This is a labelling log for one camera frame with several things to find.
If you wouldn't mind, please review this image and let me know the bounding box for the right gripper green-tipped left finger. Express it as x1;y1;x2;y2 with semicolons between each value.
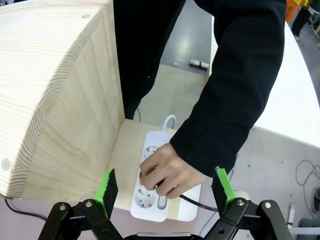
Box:
37;168;126;240

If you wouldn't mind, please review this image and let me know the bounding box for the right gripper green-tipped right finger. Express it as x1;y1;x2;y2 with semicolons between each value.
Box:
202;166;293;240

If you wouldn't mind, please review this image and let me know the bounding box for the black power cable with plug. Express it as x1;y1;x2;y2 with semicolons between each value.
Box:
3;179;220;222

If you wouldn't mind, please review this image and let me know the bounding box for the person's left forearm black sleeve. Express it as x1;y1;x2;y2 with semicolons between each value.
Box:
169;0;287;180

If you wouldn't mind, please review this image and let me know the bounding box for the person's left hand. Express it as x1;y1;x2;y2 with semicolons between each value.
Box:
139;142;210;200

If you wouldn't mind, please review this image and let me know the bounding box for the white multi-socket power strip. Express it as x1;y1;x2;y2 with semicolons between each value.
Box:
129;130;202;223

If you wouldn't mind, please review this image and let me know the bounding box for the four-compartment pine wood shelf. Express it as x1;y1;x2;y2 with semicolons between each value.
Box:
0;0;126;204

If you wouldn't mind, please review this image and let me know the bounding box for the white table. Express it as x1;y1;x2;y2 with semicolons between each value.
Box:
209;14;320;149

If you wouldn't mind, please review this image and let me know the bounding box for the small white-black floor object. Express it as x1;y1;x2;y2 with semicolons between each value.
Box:
189;58;210;69

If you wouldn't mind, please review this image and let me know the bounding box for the person in black jacket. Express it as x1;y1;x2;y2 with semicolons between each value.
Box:
112;0;219;121

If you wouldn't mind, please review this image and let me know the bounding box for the grey floor cable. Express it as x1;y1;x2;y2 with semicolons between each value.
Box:
294;159;320;221

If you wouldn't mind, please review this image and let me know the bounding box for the white power strip cord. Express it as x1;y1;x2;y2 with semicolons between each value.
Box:
159;114;177;133

